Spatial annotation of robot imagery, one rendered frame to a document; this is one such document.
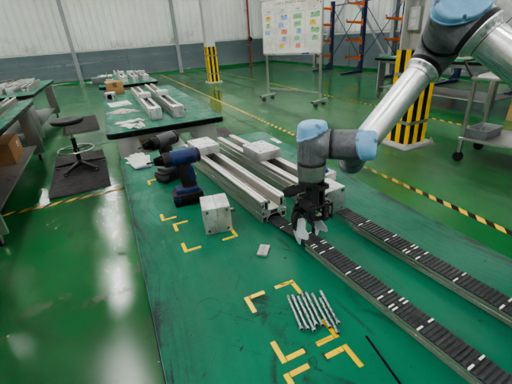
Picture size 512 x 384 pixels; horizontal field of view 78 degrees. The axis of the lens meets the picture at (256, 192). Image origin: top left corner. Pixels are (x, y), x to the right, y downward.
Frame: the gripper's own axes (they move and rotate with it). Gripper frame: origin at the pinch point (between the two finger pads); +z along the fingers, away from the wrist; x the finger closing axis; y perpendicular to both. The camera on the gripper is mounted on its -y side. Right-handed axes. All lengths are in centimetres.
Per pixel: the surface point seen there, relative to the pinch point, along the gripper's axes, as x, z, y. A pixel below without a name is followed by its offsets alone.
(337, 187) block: 21.2, -6.4, -10.0
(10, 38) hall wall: -187, -102, -1536
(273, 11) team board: 341, -93, -543
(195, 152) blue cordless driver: -15, -18, -48
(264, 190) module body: 2.3, -3.6, -28.1
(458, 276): 18.5, -0.4, 35.0
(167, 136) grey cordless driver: -18, -18, -76
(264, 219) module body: -3.2, 2.5, -19.7
